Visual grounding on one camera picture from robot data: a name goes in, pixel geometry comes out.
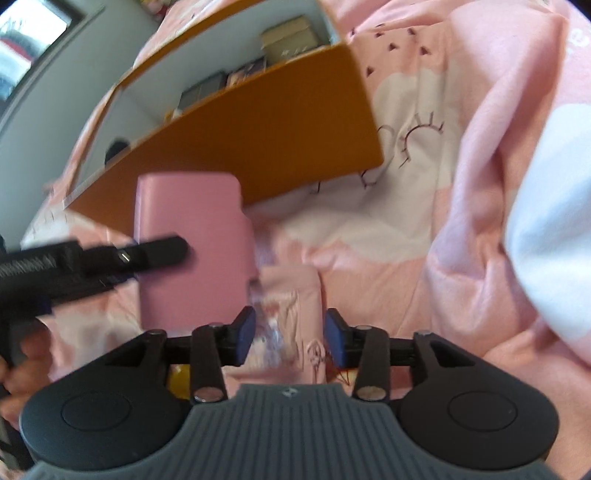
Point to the floral printed card box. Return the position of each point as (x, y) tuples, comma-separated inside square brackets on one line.
[(245, 71)]

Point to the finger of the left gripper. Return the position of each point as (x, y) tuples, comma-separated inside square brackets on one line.
[(155, 254)]

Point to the dark grey gift box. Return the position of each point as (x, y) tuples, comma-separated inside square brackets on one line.
[(202, 89)]

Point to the pink glasses case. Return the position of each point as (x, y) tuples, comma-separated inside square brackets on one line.
[(211, 285)]

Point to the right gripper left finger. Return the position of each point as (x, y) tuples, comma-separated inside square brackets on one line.
[(213, 346)]

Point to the person's left hand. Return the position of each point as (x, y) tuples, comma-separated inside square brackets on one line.
[(31, 375)]

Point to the small gold box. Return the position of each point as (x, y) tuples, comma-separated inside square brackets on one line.
[(290, 39)]

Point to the orange cardboard storage box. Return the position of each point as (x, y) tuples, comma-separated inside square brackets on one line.
[(299, 122)]

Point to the pink patterned bed duvet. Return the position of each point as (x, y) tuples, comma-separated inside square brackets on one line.
[(478, 225)]

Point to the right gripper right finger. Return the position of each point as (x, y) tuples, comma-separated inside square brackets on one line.
[(365, 349)]

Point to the yellow tape measure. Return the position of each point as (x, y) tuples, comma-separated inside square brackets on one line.
[(178, 381)]

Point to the window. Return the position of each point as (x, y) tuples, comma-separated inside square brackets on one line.
[(29, 28)]

